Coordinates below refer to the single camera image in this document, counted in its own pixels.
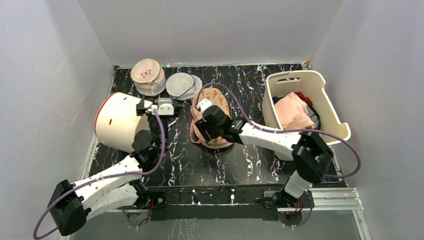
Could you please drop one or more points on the pink garment in basket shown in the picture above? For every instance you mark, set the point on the pink garment in basket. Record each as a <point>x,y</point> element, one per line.
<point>292,113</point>

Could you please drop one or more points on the pink round mesh laundry bag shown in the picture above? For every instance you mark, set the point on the pink round mesh laundry bag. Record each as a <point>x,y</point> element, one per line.
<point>148,77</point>

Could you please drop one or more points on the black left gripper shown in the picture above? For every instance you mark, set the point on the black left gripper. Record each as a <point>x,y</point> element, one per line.
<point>142,109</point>

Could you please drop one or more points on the red lace garment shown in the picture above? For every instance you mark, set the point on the red lace garment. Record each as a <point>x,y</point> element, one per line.
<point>304,98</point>

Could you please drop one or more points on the dark blue garment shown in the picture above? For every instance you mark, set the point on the dark blue garment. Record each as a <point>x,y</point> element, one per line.
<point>275,100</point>

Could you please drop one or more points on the cream cylindrical bin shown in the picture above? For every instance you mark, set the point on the cream cylindrical bin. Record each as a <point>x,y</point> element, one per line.
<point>118,126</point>

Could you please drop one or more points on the grey black garment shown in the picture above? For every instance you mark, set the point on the grey black garment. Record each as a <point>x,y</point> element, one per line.
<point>314,116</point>

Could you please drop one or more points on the white round mesh laundry bag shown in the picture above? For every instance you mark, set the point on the white round mesh laundry bag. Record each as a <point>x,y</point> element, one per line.
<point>182,86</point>

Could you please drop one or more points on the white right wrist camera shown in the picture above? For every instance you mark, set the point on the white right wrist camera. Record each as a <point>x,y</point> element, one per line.
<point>203,105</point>

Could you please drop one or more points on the purple capped marker pen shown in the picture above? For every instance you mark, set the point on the purple capped marker pen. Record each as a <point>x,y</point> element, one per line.
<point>172,123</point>

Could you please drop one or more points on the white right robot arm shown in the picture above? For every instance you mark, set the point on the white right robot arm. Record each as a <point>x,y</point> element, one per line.
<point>309,152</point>

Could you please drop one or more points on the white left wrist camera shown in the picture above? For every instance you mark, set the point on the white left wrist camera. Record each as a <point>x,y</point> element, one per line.
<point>163,107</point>

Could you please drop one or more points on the cream plastic laundry basket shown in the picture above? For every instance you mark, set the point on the cream plastic laundry basket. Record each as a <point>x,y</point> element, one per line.
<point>312,85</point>

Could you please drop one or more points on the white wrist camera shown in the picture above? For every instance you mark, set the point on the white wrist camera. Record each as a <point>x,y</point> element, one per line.
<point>163,107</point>
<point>203,105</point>

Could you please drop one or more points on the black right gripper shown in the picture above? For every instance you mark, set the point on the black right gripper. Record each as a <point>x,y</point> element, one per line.
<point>201,129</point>

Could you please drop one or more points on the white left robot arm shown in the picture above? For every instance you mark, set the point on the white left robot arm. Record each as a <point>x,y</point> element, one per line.
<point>72,204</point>

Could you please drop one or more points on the peach patterned mesh laundry bag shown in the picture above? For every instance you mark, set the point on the peach patterned mesh laundry bag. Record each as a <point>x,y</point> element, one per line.
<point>218,99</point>

